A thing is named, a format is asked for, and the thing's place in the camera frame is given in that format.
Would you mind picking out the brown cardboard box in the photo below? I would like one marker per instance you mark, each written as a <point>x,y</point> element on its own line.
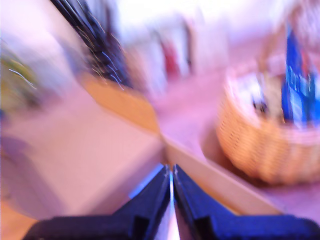
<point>100,150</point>

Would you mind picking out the red and white can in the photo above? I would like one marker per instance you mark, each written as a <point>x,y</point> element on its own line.
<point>171,57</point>

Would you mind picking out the yellow blue plastic package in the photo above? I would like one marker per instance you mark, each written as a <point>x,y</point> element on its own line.
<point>17,75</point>

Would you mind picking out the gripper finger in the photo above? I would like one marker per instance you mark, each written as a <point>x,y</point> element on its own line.
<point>152,207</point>
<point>192,205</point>

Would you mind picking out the white Galaxy truffle egg bag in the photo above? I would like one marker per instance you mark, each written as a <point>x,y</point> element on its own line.
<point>247,87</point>

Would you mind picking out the blue Terry's orange egg bag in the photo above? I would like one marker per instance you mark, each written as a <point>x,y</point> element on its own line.
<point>297,100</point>

